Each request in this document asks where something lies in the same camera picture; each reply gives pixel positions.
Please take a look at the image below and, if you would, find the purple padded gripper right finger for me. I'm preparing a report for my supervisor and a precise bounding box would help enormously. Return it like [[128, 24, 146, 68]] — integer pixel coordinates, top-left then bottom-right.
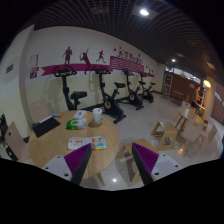
[[132, 143, 182, 185]]

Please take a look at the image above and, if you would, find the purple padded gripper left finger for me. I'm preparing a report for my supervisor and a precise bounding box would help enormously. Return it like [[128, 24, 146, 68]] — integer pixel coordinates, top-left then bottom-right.
[[42, 144, 92, 185]]

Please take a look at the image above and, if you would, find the wooden stool near table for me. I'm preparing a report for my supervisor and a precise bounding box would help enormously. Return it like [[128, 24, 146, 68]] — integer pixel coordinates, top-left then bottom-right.
[[117, 138, 159, 185]]

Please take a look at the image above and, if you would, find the round wooden table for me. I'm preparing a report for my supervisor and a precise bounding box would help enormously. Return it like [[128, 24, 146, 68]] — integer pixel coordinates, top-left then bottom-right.
[[28, 111, 120, 184]]

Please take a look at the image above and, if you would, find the wooden stool middle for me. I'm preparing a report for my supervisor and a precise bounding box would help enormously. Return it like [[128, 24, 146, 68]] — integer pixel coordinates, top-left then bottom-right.
[[151, 121, 178, 151]]

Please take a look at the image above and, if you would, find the green wet wipes pack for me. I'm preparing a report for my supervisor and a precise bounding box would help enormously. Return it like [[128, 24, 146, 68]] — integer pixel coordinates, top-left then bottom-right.
[[66, 119, 86, 130]]

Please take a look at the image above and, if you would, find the black tablet case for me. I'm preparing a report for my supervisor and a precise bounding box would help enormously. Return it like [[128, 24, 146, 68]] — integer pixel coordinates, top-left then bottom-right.
[[33, 116, 60, 137]]

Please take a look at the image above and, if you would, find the wooden chair right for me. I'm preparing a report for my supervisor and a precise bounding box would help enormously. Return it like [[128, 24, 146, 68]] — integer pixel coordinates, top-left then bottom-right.
[[181, 119, 203, 155]]

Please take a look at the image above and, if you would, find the wooden chair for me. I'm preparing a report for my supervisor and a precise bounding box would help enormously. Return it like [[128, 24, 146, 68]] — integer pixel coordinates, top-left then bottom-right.
[[181, 119, 203, 155], [5, 122, 29, 161]]

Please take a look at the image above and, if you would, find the white tissue packet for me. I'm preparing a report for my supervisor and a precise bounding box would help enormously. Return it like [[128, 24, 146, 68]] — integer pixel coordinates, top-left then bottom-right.
[[73, 110, 86, 119]]

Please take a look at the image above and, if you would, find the orange blue small item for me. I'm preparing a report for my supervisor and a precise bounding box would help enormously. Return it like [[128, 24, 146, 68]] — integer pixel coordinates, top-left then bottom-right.
[[52, 113, 62, 117]]

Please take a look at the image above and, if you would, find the white paper roll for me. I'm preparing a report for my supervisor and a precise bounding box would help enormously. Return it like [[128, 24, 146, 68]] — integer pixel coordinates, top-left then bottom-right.
[[93, 108, 102, 123]]

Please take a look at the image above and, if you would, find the wooden chair left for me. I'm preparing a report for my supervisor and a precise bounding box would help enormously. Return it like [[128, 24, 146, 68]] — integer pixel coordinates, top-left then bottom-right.
[[5, 122, 29, 161]]

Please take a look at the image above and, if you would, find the wooden table right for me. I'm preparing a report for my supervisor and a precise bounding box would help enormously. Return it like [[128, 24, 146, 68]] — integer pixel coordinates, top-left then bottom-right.
[[173, 107, 206, 132]]

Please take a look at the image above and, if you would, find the black exercise bike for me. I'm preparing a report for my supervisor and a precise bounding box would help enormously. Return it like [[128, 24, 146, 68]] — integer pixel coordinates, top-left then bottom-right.
[[92, 65, 126, 124], [122, 68, 143, 110], [139, 72, 154, 103], [53, 64, 89, 112]]

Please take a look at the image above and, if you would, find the ceiling light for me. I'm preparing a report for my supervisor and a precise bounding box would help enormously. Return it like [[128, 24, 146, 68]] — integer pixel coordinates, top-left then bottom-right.
[[140, 9, 149, 16]]

